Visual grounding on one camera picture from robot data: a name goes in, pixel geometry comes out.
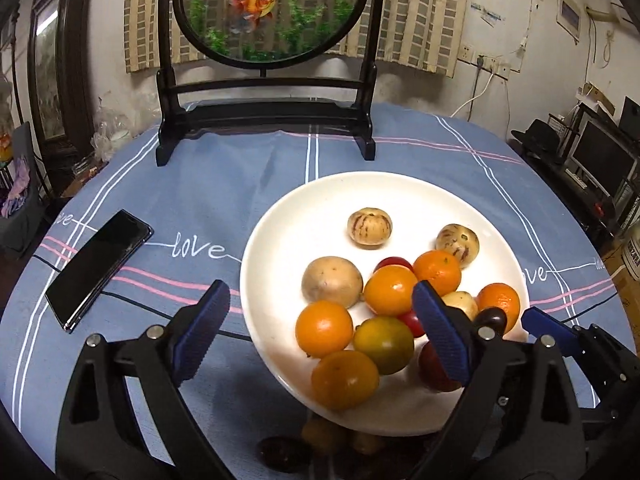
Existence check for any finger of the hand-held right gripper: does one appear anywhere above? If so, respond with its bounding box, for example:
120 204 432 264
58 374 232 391
520 306 596 361

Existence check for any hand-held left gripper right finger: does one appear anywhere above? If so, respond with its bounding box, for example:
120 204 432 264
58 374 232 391
410 280 588 480

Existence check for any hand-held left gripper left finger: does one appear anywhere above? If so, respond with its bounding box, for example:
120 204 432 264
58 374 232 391
54 279 232 480

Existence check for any red cherry tomato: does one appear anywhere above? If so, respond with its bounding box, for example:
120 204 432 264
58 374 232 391
397 310 427 338
374 256 415 273

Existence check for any small yellow fruit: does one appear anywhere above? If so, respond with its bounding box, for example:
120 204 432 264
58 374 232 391
441 291 479 322

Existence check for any red plum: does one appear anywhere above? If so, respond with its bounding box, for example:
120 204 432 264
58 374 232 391
417 341 463 393

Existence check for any tangerine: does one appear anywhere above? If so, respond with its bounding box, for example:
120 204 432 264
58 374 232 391
412 250 462 296
295 300 354 357
363 265 420 317
475 283 522 333

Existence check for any small dark purple fruit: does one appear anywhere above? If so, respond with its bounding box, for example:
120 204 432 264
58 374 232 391
475 307 507 335

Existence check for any green tomato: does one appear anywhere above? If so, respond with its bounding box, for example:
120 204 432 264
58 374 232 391
353 316 416 376

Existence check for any pale pepino melon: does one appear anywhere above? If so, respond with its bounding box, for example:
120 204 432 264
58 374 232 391
347 207 393 248
435 224 481 268

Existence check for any large orange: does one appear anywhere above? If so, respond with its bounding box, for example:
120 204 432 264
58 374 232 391
311 350 381 412

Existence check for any beige round fruit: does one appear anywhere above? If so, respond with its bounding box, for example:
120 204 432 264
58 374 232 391
301 256 364 309

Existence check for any oval dark purple fruit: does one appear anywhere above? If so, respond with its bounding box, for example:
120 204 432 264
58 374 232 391
257 437 306 472

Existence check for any white oval plate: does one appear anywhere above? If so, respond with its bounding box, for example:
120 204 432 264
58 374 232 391
240 171 532 437

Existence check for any cardboard box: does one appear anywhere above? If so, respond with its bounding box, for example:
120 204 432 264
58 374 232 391
607 237 640 311

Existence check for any black smartphone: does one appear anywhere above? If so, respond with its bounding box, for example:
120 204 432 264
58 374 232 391
45 209 155 335

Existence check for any blue striped tablecloth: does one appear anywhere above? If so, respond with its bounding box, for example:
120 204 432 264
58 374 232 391
0 100 631 480

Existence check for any computer monitor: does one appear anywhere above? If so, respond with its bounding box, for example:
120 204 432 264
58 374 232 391
570 120 638 198

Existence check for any black hat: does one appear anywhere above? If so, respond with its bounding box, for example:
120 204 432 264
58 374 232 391
510 119 563 161

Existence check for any black chair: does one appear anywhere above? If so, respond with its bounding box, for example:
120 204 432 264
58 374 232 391
10 122 51 256

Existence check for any purple cloth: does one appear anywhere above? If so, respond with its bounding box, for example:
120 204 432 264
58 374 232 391
0 155 31 218

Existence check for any dark wooden framed picture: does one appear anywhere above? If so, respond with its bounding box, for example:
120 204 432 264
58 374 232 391
27 0 96 161

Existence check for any beige checked curtain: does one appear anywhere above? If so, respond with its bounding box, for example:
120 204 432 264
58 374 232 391
124 0 471 78

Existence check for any round goldfish screen black stand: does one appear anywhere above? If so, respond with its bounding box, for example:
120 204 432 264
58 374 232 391
155 0 388 167

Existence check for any white power cable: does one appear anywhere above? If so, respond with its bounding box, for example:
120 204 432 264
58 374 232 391
450 67 498 118

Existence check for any grey wall box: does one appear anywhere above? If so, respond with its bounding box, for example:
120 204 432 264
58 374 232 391
557 0 583 43

